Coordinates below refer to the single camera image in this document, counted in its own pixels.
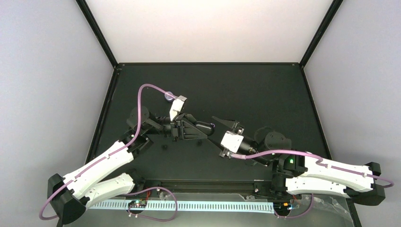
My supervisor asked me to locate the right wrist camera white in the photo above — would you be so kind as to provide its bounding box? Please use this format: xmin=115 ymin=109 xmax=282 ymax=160
xmin=220 ymin=131 xmax=244 ymax=153

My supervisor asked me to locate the black earbud charging case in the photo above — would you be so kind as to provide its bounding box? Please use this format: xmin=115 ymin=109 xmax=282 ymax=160
xmin=195 ymin=121 xmax=215 ymax=136

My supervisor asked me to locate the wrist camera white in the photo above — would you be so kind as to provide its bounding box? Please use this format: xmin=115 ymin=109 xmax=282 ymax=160
xmin=169 ymin=96 xmax=187 ymax=121
xmin=220 ymin=131 xmax=244 ymax=153

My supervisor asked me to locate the white slotted cable duct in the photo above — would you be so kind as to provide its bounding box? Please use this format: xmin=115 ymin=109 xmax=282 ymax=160
xmin=91 ymin=200 xmax=274 ymax=214

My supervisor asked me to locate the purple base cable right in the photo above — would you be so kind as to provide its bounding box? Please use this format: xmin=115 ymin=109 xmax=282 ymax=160
xmin=274 ymin=194 xmax=314 ymax=219

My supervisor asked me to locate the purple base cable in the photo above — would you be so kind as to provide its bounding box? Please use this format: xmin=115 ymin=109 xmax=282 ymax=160
xmin=127 ymin=187 xmax=179 ymax=223
xmin=274 ymin=194 xmax=314 ymax=219

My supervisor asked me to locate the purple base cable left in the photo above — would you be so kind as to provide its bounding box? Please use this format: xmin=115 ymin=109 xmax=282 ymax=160
xmin=127 ymin=187 xmax=179 ymax=223

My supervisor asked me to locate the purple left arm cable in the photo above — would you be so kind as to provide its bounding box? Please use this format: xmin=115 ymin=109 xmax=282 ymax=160
xmin=39 ymin=83 xmax=179 ymax=221

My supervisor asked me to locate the lilac earbud charging case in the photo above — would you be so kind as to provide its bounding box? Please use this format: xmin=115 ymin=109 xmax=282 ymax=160
xmin=164 ymin=91 xmax=177 ymax=102

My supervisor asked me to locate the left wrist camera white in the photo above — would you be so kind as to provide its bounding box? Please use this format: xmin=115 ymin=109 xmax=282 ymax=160
xmin=169 ymin=96 xmax=187 ymax=121

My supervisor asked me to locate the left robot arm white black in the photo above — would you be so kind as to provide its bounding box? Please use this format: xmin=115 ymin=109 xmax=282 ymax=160
xmin=46 ymin=106 xmax=215 ymax=227

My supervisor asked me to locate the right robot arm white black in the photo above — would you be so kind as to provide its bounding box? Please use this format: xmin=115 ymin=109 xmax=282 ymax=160
xmin=213 ymin=117 xmax=386 ymax=206

